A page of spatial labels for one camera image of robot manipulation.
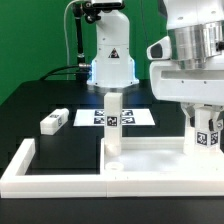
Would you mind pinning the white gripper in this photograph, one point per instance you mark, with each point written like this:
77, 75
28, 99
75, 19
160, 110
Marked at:
204, 86

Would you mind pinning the white desk top tray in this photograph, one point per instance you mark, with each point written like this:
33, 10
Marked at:
159, 155

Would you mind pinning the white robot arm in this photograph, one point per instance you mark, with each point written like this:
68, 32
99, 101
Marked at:
187, 65

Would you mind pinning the fiducial marker base sheet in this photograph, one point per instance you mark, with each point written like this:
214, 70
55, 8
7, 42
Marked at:
130, 117

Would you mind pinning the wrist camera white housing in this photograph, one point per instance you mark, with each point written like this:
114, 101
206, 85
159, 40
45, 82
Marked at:
161, 50

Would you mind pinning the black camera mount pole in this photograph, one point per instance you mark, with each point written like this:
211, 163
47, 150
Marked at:
90, 9

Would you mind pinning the white U-shaped obstacle frame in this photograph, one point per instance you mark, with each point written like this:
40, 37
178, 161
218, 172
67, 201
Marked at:
16, 183

